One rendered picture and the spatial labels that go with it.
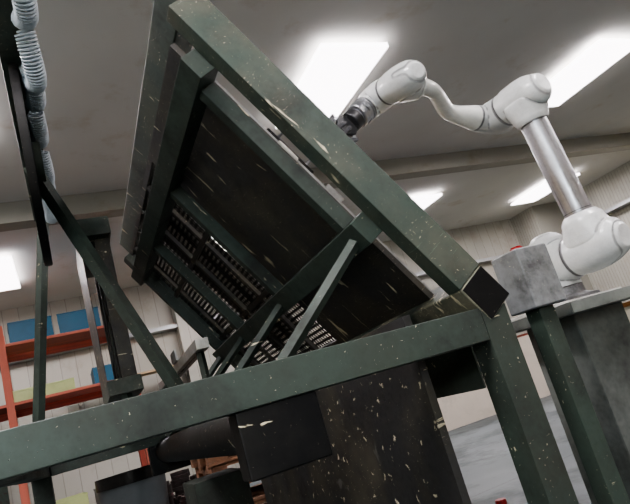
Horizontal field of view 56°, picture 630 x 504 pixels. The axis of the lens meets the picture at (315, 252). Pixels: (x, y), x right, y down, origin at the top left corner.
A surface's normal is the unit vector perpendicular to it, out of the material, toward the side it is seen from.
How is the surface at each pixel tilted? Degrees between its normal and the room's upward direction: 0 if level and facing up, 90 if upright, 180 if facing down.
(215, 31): 90
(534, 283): 90
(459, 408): 90
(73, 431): 90
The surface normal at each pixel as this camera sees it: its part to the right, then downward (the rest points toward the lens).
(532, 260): 0.34, -0.33
